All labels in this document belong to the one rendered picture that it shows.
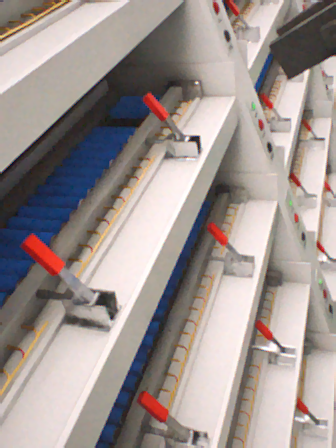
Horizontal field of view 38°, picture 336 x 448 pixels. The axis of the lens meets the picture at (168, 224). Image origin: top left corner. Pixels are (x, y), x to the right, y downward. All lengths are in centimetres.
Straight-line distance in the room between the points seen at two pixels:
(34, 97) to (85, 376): 21
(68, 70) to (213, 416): 37
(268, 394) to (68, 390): 47
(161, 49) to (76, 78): 34
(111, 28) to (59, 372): 31
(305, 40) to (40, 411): 32
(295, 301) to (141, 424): 46
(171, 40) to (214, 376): 47
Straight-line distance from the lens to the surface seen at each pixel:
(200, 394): 57
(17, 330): 41
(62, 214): 51
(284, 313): 89
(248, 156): 79
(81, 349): 39
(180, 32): 74
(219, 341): 61
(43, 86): 39
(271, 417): 77
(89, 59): 45
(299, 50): 37
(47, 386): 38
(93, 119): 68
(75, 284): 39
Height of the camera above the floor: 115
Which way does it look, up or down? 28 degrees down
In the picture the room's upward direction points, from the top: 28 degrees counter-clockwise
